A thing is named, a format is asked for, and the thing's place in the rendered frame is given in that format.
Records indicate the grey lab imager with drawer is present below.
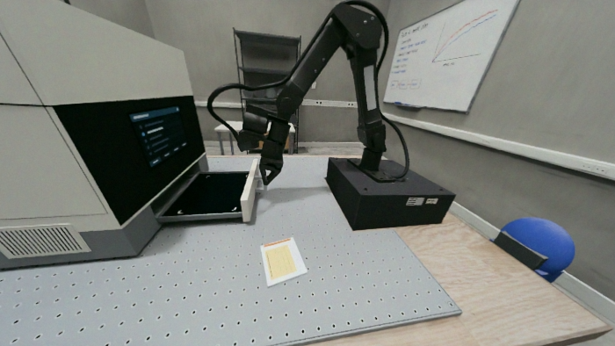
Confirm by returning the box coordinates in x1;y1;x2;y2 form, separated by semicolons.
0;0;268;269

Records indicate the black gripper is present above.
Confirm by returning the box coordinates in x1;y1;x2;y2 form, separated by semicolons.
259;141;286;185

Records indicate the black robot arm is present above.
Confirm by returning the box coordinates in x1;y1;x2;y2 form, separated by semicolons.
237;3;396;183

